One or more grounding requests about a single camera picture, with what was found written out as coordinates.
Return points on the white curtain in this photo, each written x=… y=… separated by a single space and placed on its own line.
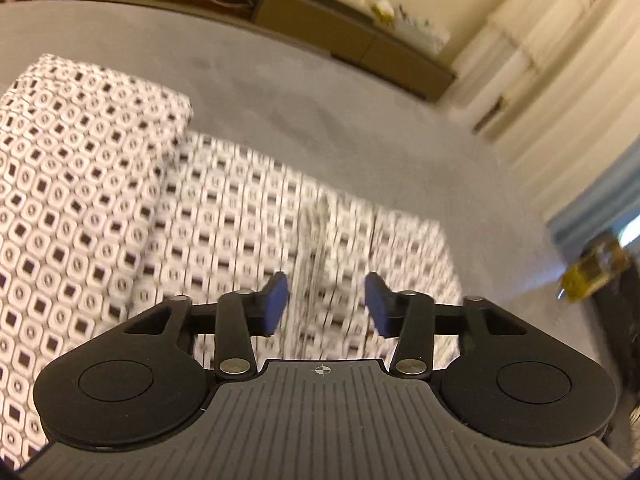
x=560 y=85

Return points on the white black patterned garment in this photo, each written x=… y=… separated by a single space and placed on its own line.
x=90 y=200

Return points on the grey bed cover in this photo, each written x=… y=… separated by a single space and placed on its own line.
x=310 y=110

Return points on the white bottles on cabinet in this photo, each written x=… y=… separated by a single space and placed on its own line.
x=415 y=27

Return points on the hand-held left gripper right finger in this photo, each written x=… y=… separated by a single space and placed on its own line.
x=379 y=305

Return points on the blue curtain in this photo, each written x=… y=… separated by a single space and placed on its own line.
x=595 y=205

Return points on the brown low cabinet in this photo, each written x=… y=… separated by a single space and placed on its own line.
x=325 y=25

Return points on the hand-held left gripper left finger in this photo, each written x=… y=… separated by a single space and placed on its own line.
x=274 y=305

